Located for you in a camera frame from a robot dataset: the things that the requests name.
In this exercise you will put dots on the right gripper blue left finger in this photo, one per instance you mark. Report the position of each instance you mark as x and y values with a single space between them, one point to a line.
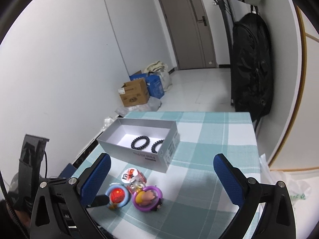
71 219

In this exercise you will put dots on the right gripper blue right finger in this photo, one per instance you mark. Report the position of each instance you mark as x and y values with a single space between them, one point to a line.
277 219

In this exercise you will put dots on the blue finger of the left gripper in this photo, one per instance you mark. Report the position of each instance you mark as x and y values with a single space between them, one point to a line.
100 200

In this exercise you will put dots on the blue ring red charm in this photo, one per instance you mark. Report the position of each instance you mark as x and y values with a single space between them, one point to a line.
118 196

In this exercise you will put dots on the red clear gear charm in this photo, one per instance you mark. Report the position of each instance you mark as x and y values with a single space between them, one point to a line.
137 183

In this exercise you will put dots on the purple ring pig toy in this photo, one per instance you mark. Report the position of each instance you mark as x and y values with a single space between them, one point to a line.
149 199

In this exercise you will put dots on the navy jordan shopping bag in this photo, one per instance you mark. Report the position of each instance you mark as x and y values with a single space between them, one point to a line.
68 171

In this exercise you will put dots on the white plastic bag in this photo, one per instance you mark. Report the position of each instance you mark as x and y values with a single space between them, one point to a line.
303 193

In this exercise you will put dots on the silver phone box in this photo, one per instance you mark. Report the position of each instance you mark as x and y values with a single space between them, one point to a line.
146 143

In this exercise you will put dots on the silver plastic parcel bag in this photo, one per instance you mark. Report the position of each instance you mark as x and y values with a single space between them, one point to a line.
108 122

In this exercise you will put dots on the teal checkered tablecloth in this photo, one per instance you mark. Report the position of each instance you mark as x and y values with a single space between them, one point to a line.
195 204

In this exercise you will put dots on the grey plastic parcel bag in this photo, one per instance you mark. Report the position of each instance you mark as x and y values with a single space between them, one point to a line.
152 105

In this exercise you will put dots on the brown cardboard box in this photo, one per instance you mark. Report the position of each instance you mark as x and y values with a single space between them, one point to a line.
134 93

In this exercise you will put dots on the blue cardboard box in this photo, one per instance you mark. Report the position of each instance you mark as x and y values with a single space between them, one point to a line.
153 83

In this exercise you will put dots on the white sack with cloth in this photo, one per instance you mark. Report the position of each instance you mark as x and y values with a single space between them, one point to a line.
160 69

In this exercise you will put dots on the black backpack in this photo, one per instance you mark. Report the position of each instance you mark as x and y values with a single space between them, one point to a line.
252 75

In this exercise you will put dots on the grey entrance door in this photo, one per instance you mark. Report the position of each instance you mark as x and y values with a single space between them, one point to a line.
190 33

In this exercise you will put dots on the black coat rack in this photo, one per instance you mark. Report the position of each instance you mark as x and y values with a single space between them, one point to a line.
228 20

